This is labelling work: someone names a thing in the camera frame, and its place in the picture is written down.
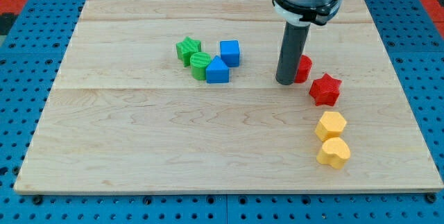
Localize blue cube block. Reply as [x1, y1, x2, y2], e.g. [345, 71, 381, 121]
[219, 40, 240, 67]

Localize blue triangle block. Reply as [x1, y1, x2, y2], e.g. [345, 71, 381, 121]
[205, 56, 230, 83]

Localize red star block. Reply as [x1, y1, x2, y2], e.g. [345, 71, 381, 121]
[309, 74, 342, 106]

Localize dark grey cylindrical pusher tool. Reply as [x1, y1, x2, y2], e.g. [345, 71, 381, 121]
[275, 23, 309, 85]

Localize yellow hexagon block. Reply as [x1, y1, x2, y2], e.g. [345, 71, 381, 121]
[314, 111, 347, 142]

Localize green cylinder block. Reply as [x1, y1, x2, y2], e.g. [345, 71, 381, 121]
[190, 52, 212, 80]

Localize green star block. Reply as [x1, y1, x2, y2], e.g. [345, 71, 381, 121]
[176, 36, 202, 67]

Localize yellow heart block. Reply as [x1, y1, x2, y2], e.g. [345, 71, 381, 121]
[316, 137, 351, 169]

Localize light wooden board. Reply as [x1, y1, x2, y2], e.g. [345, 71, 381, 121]
[14, 0, 443, 195]

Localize red cylinder block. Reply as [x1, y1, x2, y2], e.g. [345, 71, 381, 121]
[294, 55, 312, 83]

